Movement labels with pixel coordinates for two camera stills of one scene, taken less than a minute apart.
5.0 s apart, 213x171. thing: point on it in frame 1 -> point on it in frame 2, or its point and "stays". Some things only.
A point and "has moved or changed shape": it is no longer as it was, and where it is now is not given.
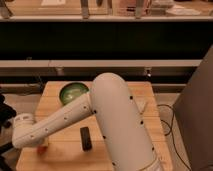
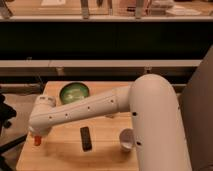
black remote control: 85,137 stays
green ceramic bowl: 72,91 stays
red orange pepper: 42,149 has moved or changed shape
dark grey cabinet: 194,118 stays
